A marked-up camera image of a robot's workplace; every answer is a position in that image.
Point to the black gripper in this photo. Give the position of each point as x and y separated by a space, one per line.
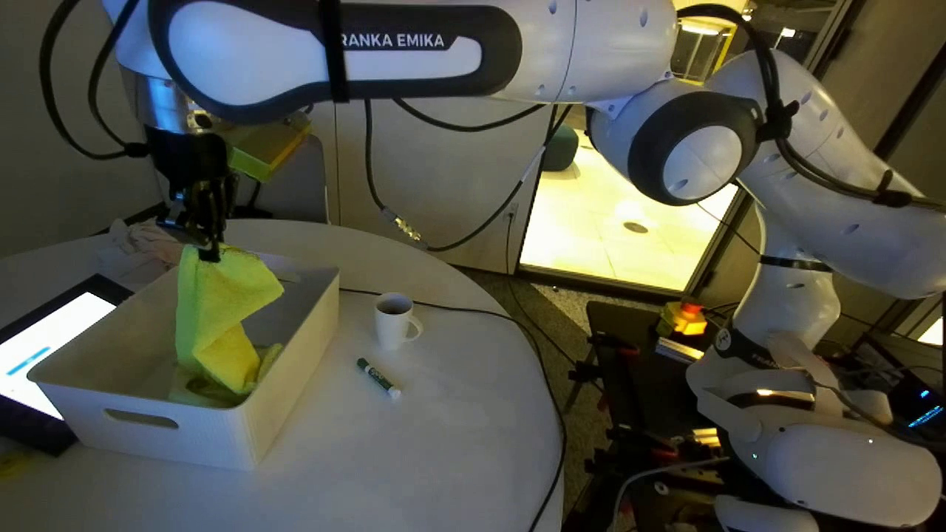
193 168

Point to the yellow-green microfiber towel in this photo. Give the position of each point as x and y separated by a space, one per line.
223 314

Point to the black marker with white cap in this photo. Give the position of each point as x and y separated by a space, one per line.
380 379

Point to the white plastic box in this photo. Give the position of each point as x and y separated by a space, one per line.
188 438

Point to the pink crumpled cloth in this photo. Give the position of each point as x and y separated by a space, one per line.
136 240

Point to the grey chair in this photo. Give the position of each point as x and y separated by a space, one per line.
298 189

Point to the tablet device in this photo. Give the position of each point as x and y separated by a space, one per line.
47 345

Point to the white mug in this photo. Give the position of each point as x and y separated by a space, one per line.
393 325

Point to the black equipment cart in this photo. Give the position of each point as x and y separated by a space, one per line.
622 394

